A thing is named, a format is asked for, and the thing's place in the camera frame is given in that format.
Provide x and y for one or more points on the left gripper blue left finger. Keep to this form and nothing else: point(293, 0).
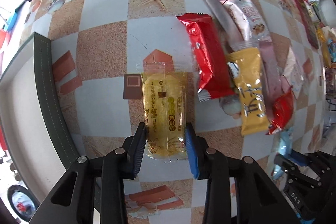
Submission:
point(72, 198)

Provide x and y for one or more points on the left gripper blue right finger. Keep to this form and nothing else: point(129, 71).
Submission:
point(238, 190)

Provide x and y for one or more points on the light blue snack bar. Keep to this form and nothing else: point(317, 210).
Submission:
point(284, 148)

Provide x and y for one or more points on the gold snack bar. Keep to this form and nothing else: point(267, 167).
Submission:
point(245, 67)

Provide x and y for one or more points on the small red snack packet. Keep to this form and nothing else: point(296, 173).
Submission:
point(282, 109)

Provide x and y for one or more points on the white shallow cardboard box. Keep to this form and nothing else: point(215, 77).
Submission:
point(32, 122)

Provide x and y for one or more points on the long red snack bar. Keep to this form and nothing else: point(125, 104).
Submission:
point(214, 78)

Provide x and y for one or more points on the mauve pink snack bar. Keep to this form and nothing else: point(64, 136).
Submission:
point(271, 78)

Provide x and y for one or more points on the white pink cookie packet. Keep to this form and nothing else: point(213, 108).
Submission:
point(291, 76)

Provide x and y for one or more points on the yellow clear cracker packet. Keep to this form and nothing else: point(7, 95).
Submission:
point(164, 95)

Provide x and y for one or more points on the silver clear snack stick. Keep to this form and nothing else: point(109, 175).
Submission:
point(232, 32)

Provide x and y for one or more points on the pink crispy cranberry packet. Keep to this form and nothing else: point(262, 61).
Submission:
point(248, 19)

